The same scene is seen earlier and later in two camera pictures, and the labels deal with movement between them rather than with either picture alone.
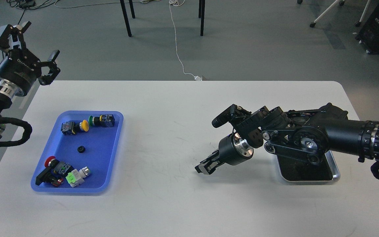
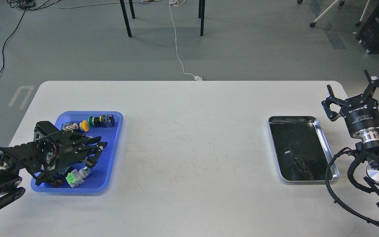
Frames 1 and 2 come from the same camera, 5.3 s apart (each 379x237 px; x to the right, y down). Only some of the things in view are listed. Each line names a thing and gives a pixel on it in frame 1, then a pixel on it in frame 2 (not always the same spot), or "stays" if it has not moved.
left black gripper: x=16 y=73 → x=73 y=147
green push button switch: x=107 y=120 stays
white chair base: x=341 y=2 stays
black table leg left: x=125 y=16 stays
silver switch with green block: x=76 y=177 stays
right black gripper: x=232 y=150 → x=362 y=111
